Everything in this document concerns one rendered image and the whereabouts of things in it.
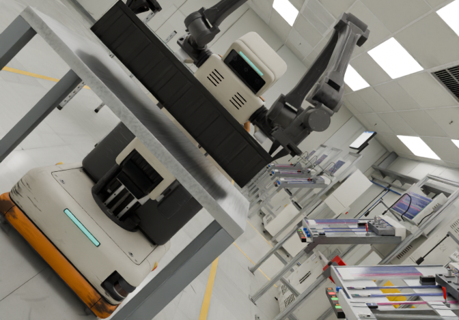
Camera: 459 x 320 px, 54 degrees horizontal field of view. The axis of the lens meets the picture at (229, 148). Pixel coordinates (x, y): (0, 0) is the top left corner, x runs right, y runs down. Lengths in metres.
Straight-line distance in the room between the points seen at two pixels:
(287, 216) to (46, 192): 5.54
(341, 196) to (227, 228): 6.17
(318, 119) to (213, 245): 0.41
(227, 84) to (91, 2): 10.37
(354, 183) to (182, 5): 6.45
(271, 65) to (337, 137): 9.58
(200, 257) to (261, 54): 0.91
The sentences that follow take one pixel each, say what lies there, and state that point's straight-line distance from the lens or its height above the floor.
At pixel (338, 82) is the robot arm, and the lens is 1.28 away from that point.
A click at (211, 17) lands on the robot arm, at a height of 1.14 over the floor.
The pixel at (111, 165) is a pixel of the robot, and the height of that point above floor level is 0.40.
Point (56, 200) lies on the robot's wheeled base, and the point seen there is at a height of 0.25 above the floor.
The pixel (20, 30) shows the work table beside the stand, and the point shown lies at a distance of 1.15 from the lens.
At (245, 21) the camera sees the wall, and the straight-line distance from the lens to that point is 11.28.
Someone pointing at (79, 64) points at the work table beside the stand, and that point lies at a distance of 1.07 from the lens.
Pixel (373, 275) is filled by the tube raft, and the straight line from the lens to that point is 2.96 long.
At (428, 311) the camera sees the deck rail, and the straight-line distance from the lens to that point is 2.54.
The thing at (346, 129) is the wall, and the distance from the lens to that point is 11.28.
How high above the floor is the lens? 0.96
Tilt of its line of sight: 4 degrees down
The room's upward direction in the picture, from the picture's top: 46 degrees clockwise
